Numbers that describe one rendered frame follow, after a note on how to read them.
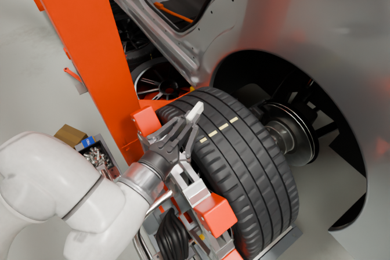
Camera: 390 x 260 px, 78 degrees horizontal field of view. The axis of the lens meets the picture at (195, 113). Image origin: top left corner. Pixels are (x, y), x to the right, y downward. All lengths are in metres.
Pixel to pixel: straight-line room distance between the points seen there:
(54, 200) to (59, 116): 2.07
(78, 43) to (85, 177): 0.45
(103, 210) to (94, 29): 0.52
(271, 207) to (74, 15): 0.78
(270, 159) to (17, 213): 0.61
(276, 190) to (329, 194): 1.37
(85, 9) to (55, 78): 2.17
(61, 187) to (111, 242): 0.13
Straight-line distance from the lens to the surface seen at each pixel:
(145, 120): 0.86
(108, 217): 0.50
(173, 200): 0.93
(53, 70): 3.02
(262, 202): 0.78
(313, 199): 2.07
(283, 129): 1.11
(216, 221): 0.67
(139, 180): 0.52
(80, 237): 0.51
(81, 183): 0.49
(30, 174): 0.49
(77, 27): 0.79
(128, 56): 2.08
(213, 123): 0.75
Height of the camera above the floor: 1.80
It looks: 53 degrees down
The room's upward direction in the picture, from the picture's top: straight up
